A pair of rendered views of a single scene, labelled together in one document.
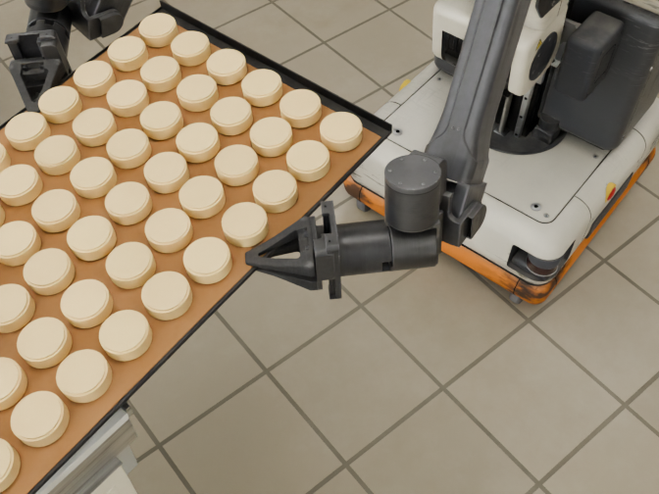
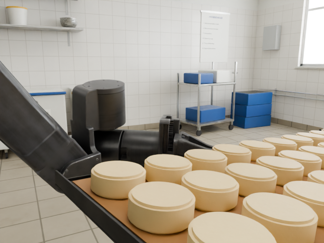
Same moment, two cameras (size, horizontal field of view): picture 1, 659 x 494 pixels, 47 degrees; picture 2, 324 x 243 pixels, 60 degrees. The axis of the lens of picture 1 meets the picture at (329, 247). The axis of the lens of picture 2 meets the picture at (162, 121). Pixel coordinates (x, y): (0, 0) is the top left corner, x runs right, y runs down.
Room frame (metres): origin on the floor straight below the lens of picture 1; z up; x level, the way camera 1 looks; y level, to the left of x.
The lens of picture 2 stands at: (0.90, 0.08, 1.11)
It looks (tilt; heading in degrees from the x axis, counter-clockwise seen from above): 12 degrees down; 192
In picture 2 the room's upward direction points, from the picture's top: straight up
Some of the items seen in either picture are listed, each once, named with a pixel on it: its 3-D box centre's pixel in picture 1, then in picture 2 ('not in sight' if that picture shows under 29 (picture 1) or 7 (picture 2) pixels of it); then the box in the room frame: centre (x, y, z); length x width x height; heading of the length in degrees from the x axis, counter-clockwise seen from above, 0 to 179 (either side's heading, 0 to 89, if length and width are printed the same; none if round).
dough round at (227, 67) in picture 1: (227, 67); not in sight; (0.78, 0.13, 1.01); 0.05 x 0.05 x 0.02
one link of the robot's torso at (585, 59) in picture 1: (528, 54); not in sight; (1.32, -0.42, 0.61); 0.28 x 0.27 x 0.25; 51
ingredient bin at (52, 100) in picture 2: not in sight; (43, 119); (-2.29, -2.17, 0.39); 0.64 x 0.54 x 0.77; 38
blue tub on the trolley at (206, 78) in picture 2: not in sight; (197, 77); (-3.62, -0.28, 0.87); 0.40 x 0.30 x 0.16; 42
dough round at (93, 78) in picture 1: (94, 78); not in sight; (0.77, 0.30, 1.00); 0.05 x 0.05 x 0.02
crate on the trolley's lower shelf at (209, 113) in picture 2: not in sight; (205, 113); (-3.78, -0.15, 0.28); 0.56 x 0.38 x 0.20; 137
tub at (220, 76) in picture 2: not in sight; (214, 75); (-3.91, -0.03, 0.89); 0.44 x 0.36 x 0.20; 48
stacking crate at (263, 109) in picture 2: not in sight; (250, 108); (-4.32, 0.63, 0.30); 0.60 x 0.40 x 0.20; 129
